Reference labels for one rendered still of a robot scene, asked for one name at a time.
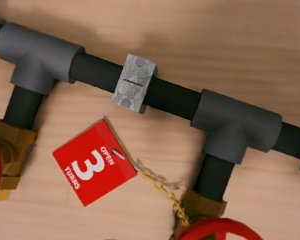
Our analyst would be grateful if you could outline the black pipe with grey tee fittings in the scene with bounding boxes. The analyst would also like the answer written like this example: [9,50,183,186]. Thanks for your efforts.
[0,17,300,240]

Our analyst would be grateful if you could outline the red tag with gold chain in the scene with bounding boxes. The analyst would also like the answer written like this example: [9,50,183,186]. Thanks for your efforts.
[52,120,191,228]

